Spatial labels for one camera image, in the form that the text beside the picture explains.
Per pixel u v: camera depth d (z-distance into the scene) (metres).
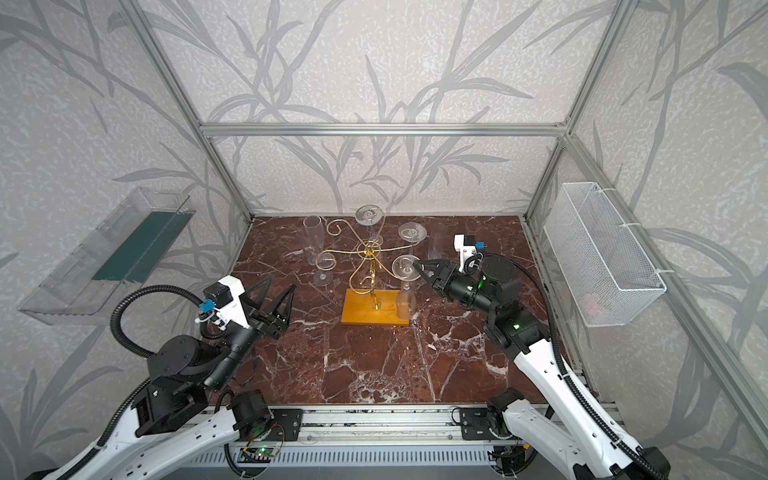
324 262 1.06
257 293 0.58
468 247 0.63
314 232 0.91
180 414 0.44
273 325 0.52
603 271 0.61
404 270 0.65
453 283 0.59
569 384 0.43
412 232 0.72
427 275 0.62
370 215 0.75
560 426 0.54
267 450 0.70
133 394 0.46
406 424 0.75
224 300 0.46
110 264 0.67
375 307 0.94
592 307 0.72
